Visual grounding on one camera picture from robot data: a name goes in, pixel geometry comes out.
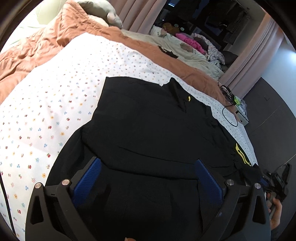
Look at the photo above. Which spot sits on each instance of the pile of colourful clothes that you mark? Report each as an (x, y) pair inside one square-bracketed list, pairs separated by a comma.
[(197, 42)]

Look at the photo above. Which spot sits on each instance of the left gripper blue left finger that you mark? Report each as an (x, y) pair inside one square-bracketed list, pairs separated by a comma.
[(84, 180)]

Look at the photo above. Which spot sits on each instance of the pink curtain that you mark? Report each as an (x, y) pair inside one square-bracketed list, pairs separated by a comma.
[(247, 69), (138, 15)]

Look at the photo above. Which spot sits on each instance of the white floral quilt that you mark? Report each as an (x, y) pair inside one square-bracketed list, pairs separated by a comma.
[(50, 104)]

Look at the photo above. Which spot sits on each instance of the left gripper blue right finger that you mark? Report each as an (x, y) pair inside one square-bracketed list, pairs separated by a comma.
[(212, 183)]

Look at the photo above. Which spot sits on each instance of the orange-brown blanket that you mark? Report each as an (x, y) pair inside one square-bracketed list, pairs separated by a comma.
[(18, 61)]

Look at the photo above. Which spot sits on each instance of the beige plush pillow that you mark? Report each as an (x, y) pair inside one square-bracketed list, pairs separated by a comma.
[(102, 9)]

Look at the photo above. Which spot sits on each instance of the beige bed sheet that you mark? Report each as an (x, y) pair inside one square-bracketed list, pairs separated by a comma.
[(168, 42)]

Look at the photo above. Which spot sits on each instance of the green items on cabinet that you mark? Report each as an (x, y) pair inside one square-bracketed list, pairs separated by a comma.
[(240, 104)]

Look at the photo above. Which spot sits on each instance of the black coat with yellow logo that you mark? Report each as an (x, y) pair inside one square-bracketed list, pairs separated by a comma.
[(148, 138)]

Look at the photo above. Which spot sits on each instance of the person's right hand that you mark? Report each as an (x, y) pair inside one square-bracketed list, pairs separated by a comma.
[(276, 206)]

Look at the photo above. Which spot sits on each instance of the cream padded headboard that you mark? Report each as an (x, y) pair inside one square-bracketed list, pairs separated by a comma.
[(38, 18)]

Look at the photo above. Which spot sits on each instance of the pink left curtain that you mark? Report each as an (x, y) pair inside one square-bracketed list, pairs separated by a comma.
[(138, 15)]

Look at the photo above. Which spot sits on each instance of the pink right curtain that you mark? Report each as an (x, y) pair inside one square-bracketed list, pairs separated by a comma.
[(247, 69)]

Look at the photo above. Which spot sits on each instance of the white bedside cabinet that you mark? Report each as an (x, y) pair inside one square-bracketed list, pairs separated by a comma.
[(243, 119)]

